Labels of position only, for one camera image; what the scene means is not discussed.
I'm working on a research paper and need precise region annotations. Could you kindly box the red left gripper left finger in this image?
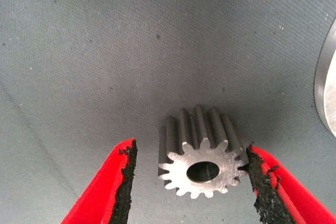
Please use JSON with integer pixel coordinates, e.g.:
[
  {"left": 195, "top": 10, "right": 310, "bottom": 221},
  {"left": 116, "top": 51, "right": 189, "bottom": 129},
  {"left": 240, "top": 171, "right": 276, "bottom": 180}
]
[{"left": 61, "top": 138, "right": 139, "bottom": 224}]

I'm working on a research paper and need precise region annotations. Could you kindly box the round metal plate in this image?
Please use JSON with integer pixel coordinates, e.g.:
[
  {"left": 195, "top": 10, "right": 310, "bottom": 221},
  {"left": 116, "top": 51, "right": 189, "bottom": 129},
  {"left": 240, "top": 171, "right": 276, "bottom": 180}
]
[{"left": 313, "top": 18, "right": 336, "bottom": 138}]

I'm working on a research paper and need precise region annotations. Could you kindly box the dark grey table cloth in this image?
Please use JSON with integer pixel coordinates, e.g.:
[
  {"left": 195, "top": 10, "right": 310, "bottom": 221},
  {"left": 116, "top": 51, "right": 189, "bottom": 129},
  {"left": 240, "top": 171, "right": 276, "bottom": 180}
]
[{"left": 0, "top": 0, "right": 336, "bottom": 224}]

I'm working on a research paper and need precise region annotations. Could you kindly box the smaller steel gear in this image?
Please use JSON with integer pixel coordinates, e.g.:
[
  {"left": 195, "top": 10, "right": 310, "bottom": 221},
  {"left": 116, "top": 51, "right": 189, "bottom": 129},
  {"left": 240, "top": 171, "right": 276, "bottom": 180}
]
[{"left": 157, "top": 104, "right": 250, "bottom": 200}]

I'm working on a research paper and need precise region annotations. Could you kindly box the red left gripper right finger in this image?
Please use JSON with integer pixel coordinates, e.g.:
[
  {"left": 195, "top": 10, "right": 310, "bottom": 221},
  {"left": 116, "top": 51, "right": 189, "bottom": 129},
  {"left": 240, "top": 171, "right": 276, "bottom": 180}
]
[{"left": 246, "top": 145, "right": 336, "bottom": 224}]

